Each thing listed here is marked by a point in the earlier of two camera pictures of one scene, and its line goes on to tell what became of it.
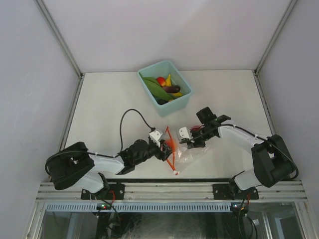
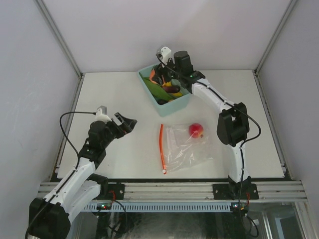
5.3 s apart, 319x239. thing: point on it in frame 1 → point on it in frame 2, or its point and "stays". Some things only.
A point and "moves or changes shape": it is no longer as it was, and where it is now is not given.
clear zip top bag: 182,158 moves or changes shape
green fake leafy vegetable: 156,89 stays
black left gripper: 166,150 → 126,127
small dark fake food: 161,101 stays
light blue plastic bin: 178,104 stays
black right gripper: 193,143 → 160,70
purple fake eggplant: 172,89 stays
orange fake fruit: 171,143 → 152,72
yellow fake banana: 169,83 stays
